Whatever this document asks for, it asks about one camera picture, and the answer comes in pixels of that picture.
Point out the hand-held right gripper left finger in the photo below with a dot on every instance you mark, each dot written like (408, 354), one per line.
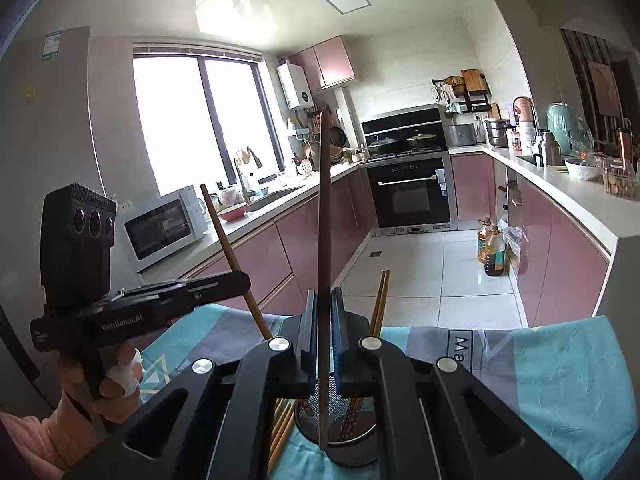
(314, 340)

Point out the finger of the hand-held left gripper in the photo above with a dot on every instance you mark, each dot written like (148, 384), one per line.
(200, 294)
(155, 288)

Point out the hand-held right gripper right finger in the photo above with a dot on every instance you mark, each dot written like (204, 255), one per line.
(337, 350)

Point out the black mesh utensil holder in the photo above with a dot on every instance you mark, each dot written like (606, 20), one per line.
(350, 452)

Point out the dark brown chopstick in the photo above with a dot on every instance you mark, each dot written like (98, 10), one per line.
(325, 210)

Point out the person's left hand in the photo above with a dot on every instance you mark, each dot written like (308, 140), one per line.
(122, 380)

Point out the white microwave oven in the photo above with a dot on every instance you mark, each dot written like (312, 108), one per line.
(160, 230)

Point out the white kettle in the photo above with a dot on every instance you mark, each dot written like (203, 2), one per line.
(201, 207)

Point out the red bowl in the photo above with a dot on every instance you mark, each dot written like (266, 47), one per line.
(233, 212)

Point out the pink kitchen base cabinets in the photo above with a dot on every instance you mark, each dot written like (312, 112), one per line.
(295, 240)
(550, 255)

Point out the grey refrigerator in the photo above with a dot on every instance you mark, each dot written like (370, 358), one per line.
(50, 135)

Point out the built-in black oven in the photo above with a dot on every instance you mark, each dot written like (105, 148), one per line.
(410, 195)

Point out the kitchen window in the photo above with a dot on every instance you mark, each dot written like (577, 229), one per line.
(175, 110)

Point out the yellow cooking oil bottle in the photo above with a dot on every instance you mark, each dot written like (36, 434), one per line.
(483, 242)

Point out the dark cooking oil bottle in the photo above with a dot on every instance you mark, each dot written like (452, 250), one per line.
(495, 255)

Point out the hanging black frying pan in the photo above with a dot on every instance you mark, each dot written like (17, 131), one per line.
(338, 137)

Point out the black wok with lid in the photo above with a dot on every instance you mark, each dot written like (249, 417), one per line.
(382, 146)

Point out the clear plastic bag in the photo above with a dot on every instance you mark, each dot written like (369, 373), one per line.
(512, 240)

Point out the teal grey printed tablecloth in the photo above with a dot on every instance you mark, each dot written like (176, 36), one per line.
(550, 385)

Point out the dark pot with lid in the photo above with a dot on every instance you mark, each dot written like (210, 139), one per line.
(424, 141)

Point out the white water heater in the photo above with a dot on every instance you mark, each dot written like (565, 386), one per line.
(295, 85)

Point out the black range hood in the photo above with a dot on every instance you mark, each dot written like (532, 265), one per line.
(400, 122)

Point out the silver countertop appliance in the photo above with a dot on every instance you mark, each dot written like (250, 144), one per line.
(462, 135)

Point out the stainless steel stock pot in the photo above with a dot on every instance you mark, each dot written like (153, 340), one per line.
(496, 132)

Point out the steel thermos flask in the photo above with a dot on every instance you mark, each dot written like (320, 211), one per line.
(547, 150)

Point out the pink white countertop appliance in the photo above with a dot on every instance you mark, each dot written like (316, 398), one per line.
(524, 120)

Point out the wooden cutting board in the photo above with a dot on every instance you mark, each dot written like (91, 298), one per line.
(472, 80)

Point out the white bowl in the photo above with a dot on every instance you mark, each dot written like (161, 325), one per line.
(582, 170)

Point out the mint green appliance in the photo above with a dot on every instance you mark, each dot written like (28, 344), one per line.
(562, 127)

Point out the clear snack container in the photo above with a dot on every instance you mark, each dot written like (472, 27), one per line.
(620, 180)

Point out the copper coloured bottle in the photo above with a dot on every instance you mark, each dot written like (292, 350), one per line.
(624, 142)

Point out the pink wall cabinet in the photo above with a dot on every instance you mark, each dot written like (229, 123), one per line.
(325, 62)

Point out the black wall rack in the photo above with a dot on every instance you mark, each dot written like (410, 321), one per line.
(470, 102)

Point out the framed wall picture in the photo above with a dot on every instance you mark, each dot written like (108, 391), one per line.
(605, 90)

